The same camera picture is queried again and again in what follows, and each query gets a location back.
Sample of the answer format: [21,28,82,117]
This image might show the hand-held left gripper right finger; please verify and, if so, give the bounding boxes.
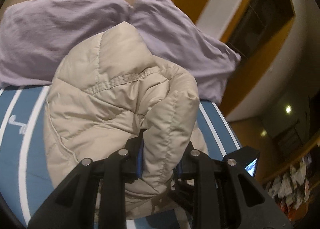
[172,141,292,229]

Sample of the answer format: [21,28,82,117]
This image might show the beige puffer jacket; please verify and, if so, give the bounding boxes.
[43,21,209,213]

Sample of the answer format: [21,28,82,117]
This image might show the small purple pillow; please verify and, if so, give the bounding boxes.
[129,0,242,106]

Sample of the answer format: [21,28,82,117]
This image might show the wooden framed dark glass door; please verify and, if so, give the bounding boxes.
[220,0,296,117]

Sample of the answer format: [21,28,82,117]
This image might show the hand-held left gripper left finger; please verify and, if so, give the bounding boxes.
[27,138,145,229]

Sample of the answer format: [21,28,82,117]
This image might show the pile of packets on shelf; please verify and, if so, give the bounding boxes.
[264,153,316,211]

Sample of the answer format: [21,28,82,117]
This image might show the blue white striped bed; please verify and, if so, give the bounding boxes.
[0,85,243,229]

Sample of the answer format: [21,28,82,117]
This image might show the large purple pillow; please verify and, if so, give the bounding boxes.
[0,0,134,89]

